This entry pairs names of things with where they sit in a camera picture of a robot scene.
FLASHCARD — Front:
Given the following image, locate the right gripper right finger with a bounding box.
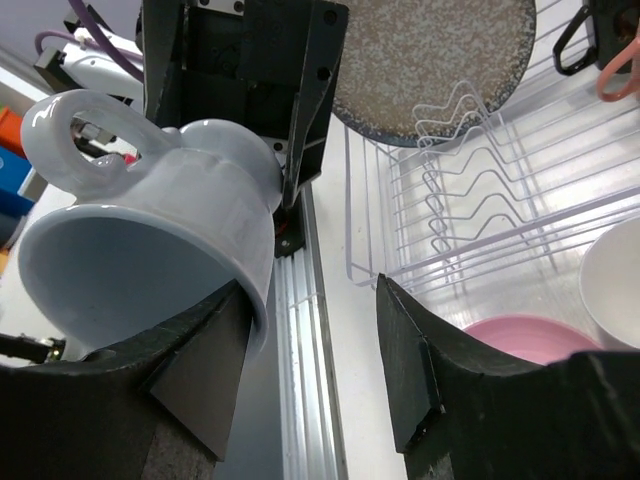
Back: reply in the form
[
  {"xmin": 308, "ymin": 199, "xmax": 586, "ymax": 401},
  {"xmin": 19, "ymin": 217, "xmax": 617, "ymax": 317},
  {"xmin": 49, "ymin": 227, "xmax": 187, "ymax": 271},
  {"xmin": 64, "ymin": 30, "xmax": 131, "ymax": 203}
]
[{"xmin": 376, "ymin": 276, "xmax": 639, "ymax": 479}]

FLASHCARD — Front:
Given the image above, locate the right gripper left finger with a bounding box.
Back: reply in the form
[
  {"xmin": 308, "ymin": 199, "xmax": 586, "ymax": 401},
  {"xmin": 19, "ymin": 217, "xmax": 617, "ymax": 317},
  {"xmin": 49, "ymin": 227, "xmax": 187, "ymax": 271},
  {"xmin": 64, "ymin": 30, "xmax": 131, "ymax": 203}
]
[{"xmin": 1, "ymin": 282, "xmax": 250, "ymax": 479}]

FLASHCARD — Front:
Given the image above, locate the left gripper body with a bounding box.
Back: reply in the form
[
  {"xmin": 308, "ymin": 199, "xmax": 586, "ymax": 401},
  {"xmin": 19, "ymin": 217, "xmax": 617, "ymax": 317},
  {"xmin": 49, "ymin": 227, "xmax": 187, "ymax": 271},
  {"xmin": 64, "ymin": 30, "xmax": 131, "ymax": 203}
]
[{"xmin": 137, "ymin": 1, "xmax": 349, "ymax": 146}]

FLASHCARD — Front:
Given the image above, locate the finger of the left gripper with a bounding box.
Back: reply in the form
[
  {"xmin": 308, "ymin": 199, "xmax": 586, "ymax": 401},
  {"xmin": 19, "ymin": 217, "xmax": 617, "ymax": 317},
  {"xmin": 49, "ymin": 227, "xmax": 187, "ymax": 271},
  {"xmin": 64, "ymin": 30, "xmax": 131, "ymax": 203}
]
[{"xmin": 282, "ymin": 50, "xmax": 342, "ymax": 208}]

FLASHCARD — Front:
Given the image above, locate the speckled grey plate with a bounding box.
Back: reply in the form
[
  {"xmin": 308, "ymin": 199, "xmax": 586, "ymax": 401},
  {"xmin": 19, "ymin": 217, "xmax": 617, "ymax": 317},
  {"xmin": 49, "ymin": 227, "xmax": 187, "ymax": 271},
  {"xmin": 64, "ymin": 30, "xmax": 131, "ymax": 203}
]
[{"xmin": 333, "ymin": 1, "xmax": 537, "ymax": 147}]

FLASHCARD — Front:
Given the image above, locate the light blue footed cup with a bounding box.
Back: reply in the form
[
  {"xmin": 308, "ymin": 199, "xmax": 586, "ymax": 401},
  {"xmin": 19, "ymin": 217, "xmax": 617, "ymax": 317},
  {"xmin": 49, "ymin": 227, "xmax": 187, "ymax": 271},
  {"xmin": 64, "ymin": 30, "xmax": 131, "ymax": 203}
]
[{"xmin": 18, "ymin": 90, "xmax": 282, "ymax": 358}]

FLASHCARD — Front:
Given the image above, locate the black mug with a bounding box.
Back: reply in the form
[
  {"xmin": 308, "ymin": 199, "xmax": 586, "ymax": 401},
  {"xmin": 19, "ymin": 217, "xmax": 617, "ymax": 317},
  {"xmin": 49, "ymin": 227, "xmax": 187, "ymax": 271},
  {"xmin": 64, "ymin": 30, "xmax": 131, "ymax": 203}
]
[{"xmin": 552, "ymin": 0, "xmax": 639, "ymax": 76}]

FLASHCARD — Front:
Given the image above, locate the pink mug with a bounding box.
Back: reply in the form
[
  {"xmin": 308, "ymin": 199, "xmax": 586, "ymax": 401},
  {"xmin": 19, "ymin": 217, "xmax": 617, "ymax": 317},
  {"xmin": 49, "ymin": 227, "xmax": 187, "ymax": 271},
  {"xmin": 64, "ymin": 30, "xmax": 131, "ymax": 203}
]
[{"xmin": 596, "ymin": 36, "xmax": 639, "ymax": 103}]

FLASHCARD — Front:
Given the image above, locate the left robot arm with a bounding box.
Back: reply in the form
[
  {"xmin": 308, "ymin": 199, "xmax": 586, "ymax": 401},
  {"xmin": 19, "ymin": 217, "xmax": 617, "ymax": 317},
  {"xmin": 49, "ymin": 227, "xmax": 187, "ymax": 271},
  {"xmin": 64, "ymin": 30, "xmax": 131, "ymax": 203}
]
[{"xmin": 35, "ymin": 1, "xmax": 349, "ymax": 209}]

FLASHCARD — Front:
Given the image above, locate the pink plate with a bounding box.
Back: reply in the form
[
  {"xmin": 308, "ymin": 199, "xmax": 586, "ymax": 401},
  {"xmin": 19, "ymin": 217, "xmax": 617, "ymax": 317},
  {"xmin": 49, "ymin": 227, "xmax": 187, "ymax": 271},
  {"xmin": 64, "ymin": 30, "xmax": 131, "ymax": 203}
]
[{"xmin": 464, "ymin": 314, "xmax": 602, "ymax": 365}]

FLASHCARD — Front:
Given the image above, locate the white bowl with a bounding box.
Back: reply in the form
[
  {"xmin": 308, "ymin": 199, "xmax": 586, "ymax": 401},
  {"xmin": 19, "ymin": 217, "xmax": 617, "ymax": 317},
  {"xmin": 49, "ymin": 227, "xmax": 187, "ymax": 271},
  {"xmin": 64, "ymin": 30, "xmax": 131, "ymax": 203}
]
[{"xmin": 579, "ymin": 217, "xmax": 639, "ymax": 350}]

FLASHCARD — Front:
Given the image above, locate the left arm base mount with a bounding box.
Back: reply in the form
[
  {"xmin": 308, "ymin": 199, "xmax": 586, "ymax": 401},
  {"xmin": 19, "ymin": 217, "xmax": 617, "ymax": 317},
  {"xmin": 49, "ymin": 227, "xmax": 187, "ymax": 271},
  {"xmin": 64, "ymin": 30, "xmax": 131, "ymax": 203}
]
[{"xmin": 273, "ymin": 196, "xmax": 306, "ymax": 258}]

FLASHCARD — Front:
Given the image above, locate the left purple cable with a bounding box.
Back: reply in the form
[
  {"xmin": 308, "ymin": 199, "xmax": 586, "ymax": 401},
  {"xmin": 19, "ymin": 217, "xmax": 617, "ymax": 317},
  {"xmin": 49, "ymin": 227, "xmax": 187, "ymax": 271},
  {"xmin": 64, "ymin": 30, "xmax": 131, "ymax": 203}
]
[{"xmin": 34, "ymin": 0, "xmax": 146, "ymax": 84}]

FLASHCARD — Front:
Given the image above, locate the aluminium mounting rail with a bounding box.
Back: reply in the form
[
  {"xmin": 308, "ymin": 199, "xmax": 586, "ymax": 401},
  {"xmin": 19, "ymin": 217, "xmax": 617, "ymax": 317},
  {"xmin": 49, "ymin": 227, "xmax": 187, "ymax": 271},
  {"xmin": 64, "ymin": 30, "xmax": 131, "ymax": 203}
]
[{"xmin": 272, "ymin": 187, "xmax": 348, "ymax": 479}]

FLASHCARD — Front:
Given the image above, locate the white wire dish rack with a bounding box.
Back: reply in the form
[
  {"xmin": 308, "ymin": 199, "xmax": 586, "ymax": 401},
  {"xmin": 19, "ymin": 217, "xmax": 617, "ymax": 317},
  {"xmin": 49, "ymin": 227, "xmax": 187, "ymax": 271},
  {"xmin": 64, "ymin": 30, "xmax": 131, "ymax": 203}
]
[{"xmin": 345, "ymin": 1, "xmax": 639, "ymax": 294}]

